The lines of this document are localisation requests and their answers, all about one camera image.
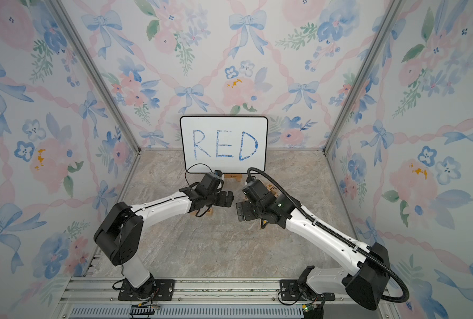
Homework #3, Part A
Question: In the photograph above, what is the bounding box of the left aluminium corner post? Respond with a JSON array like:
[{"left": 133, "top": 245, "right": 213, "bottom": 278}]
[{"left": 45, "top": 0, "right": 142, "bottom": 155}]

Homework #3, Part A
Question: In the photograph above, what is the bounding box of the white dry-erase board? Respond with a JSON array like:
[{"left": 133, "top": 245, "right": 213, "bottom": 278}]
[{"left": 180, "top": 116, "right": 269, "bottom": 174}]

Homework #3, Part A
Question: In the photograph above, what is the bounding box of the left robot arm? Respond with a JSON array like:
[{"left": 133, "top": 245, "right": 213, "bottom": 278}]
[{"left": 94, "top": 187, "right": 235, "bottom": 290}]

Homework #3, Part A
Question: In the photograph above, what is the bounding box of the black corrugated cable conduit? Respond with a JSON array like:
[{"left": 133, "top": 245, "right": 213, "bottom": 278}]
[{"left": 246, "top": 167, "right": 410, "bottom": 304}]

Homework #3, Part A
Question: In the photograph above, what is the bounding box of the small wooden easel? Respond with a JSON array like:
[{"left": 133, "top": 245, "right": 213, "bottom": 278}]
[{"left": 224, "top": 174, "right": 243, "bottom": 183}]

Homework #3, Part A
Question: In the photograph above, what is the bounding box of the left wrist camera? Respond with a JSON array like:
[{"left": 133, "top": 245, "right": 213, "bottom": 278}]
[{"left": 197, "top": 170, "right": 224, "bottom": 196}]

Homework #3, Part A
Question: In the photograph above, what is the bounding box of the aluminium corner post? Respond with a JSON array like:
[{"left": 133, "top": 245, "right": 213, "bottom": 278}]
[
  {"left": 323, "top": 0, "right": 403, "bottom": 156},
  {"left": 45, "top": 0, "right": 142, "bottom": 155}
]

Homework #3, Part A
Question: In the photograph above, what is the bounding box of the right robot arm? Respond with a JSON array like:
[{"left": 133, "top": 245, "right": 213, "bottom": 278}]
[{"left": 236, "top": 197, "right": 391, "bottom": 310}]

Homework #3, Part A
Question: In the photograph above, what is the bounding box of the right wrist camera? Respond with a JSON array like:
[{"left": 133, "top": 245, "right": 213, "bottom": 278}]
[{"left": 242, "top": 179, "right": 276, "bottom": 206}]

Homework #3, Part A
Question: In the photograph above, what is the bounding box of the right aluminium corner post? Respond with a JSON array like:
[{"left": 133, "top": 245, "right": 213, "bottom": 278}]
[{"left": 323, "top": 0, "right": 403, "bottom": 156}]

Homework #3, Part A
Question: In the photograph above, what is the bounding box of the aluminium mounting rail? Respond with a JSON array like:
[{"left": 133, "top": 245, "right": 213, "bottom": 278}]
[{"left": 52, "top": 277, "right": 400, "bottom": 318}]

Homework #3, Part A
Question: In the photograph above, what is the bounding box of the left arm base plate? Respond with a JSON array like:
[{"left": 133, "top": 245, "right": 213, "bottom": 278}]
[{"left": 118, "top": 279, "right": 176, "bottom": 302}]

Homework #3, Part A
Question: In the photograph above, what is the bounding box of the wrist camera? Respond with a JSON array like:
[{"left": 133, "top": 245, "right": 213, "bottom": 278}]
[
  {"left": 242, "top": 179, "right": 276, "bottom": 206},
  {"left": 197, "top": 170, "right": 224, "bottom": 196}
]

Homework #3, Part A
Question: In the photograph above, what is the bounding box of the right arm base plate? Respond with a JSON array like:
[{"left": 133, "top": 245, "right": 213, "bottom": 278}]
[{"left": 277, "top": 279, "right": 335, "bottom": 306}]

